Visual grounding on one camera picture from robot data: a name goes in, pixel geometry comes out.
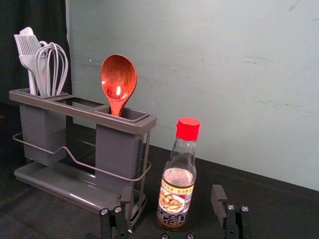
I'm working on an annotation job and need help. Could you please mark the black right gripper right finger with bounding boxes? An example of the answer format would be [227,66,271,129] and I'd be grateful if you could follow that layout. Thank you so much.
[211,184,252,239]

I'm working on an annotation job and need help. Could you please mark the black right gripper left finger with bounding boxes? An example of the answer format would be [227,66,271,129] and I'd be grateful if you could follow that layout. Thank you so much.
[99,186,136,239]

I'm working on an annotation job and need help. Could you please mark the black table cloth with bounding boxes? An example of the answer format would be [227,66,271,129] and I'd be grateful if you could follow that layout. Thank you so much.
[0,102,319,239]

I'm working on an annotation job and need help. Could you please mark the grey plastic utensil cup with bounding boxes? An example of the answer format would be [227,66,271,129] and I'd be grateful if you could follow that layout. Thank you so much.
[19,89,67,166]
[95,106,149,192]

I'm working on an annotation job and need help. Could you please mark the glass sauce bottle red cap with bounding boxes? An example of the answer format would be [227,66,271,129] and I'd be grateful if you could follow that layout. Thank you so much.
[156,117,201,226]

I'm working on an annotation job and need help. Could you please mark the grey rack drip tray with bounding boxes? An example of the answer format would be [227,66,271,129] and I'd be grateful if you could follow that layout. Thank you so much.
[13,163,148,215]

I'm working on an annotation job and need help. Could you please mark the reddish wooden spoon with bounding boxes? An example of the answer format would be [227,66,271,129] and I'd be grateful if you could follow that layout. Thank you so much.
[100,54,138,118]

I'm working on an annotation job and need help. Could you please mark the grey silicone whisk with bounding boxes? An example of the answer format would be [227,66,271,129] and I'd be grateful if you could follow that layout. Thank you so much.
[34,41,69,98]

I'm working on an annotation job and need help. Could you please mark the grey silicone basting brush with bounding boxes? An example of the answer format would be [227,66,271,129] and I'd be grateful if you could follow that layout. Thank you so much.
[13,33,42,96]

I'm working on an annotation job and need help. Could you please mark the grey silicone spatula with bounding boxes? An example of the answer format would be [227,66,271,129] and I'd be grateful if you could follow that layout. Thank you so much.
[19,26,34,38]

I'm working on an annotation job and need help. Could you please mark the dark curtain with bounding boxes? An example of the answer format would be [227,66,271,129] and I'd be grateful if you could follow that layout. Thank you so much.
[0,0,72,107]

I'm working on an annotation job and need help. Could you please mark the grey wire utensil rack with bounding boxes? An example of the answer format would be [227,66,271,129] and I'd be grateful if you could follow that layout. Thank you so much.
[8,88,158,229]

